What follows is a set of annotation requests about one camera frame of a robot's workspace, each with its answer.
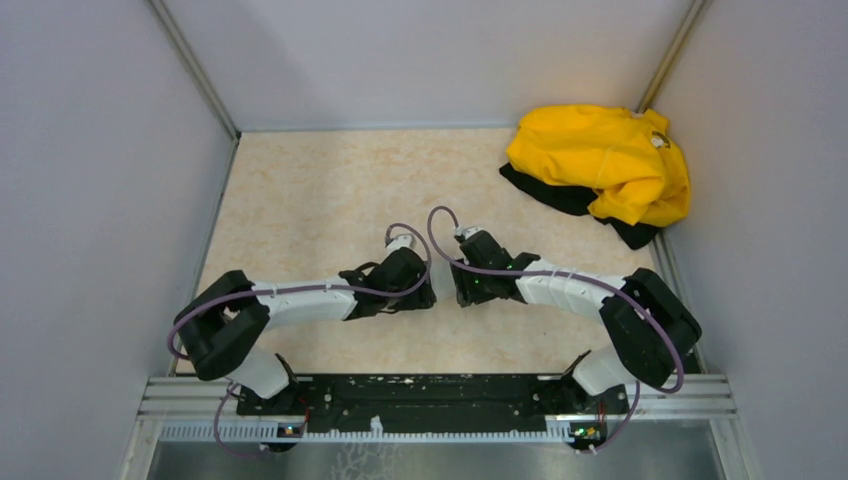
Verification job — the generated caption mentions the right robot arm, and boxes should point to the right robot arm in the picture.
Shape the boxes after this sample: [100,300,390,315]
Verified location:
[451,227,702,412]

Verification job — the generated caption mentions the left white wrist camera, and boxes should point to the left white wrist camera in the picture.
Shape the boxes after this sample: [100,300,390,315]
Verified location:
[386,234,416,252]

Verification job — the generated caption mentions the white cardboard box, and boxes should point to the white cardboard box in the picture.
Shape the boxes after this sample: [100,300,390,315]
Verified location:
[429,262,457,304]

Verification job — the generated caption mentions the yellow garment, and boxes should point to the yellow garment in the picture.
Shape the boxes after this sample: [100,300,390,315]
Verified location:
[506,104,692,227]

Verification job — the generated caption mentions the black garment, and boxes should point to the black garment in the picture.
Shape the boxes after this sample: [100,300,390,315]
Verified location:
[498,162,662,250]

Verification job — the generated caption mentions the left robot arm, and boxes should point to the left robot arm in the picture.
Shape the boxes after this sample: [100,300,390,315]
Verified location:
[169,246,437,414]

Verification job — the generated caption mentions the aluminium frame rail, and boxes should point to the aluminium frame rail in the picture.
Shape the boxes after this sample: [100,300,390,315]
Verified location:
[138,374,737,444]

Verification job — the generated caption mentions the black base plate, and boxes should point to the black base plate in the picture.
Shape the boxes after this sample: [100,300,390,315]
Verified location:
[236,374,629,434]

